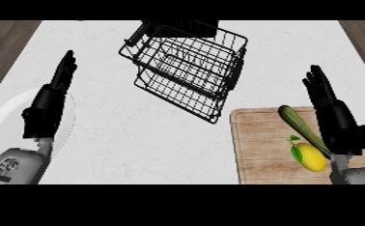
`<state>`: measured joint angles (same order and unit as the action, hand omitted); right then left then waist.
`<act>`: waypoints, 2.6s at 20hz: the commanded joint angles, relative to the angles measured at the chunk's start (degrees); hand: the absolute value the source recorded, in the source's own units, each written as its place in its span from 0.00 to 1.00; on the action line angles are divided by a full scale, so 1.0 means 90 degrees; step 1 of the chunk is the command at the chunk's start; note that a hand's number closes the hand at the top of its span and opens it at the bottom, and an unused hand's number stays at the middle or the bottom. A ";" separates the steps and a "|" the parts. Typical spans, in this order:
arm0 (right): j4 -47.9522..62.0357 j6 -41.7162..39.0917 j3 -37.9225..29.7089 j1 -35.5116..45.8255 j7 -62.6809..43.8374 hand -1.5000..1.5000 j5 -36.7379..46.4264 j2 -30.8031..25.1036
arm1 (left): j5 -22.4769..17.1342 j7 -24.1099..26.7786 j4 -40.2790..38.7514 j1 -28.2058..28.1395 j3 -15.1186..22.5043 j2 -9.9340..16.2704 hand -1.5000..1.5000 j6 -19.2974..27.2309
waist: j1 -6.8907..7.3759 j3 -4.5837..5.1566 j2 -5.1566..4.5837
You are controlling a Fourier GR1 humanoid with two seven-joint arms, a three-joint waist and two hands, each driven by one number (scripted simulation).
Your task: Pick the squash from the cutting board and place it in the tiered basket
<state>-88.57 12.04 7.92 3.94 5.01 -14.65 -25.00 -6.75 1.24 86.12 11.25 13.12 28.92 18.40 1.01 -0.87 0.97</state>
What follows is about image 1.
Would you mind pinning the white round plate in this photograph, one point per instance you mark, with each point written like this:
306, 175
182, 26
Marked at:
13, 117

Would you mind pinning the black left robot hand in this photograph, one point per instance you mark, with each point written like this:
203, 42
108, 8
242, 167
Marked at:
44, 107

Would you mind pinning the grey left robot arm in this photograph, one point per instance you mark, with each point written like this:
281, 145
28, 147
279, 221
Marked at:
24, 163

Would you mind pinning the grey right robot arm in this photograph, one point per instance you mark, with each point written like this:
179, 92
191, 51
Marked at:
347, 170

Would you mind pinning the wooden cutting board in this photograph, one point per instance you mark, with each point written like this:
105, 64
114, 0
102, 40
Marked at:
279, 149

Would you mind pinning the green squash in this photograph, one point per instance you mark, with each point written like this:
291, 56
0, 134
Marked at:
302, 127

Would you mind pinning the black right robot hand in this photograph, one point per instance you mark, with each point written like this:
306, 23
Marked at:
337, 123

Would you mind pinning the yellow lemon with leaves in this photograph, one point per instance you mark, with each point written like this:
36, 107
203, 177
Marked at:
309, 155

